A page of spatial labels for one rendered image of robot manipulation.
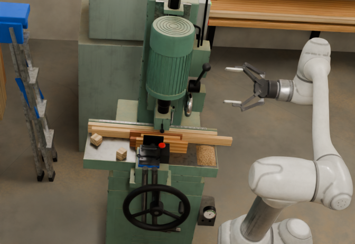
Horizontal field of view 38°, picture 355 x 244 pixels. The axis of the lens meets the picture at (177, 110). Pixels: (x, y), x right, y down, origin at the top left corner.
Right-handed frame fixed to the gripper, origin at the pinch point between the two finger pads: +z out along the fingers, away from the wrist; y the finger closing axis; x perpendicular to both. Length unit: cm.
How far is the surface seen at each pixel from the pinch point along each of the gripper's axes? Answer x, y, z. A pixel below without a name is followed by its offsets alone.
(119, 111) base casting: -65, -5, 44
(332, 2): -204, 126, -124
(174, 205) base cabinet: -46, -50, 14
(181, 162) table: -27.3, -31.1, 13.8
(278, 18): -188, 100, -73
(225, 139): -33.5, -18.4, -6.6
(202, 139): -34.1, -18.9, 4.0
